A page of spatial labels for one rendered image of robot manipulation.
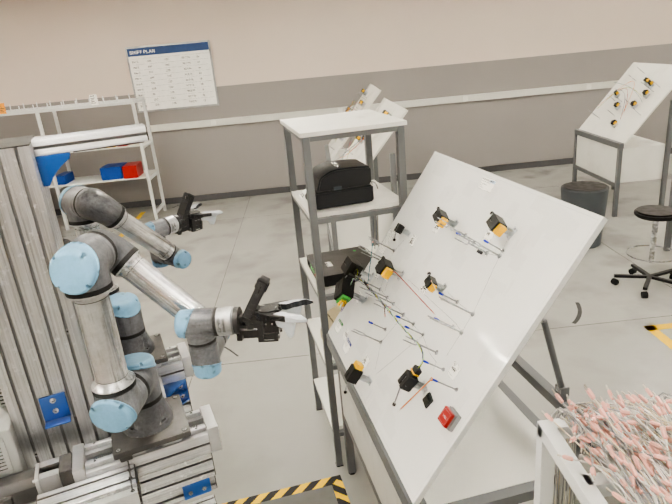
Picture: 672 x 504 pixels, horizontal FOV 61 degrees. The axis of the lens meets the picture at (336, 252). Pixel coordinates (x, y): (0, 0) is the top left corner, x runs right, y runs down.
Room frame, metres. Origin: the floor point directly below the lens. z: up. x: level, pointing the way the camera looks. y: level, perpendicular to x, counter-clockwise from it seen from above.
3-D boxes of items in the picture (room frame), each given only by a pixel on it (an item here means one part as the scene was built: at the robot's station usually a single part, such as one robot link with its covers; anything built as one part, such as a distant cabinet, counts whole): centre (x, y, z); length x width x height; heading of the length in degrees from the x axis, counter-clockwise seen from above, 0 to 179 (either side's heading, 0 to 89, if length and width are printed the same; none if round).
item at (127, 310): (1.95, 0.82, 1.33); 0.13 x 0.12 x 0.14; 48
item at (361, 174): (2.78, -0.04, 1.56); 0.30 x 0.23 x 0.19; 103
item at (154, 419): (1.49, 0.63, 1.21); 0.15 x 0.15 x 0.10
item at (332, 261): (2.81, -0.03, 1.09); 0.35 x 0.33 x 0.07; 12
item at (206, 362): (1.35, 0.37, 1.46); 0.11 x 0.08 x 0.11; 176
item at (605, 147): (6.91, -3.67, 0.83); 1.18 x 0.72 x 1.65; 0
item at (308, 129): (2.89, -0.07, 0.92); 0.61 x 0.51 x 1.85; 12
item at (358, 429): (2.21, -0.02, 0.60); 0.55 x 0.02 x 0.39; 12
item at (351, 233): (5.32, -0.31, 0.83); 1.18 x 0.72 x 1.65; 3
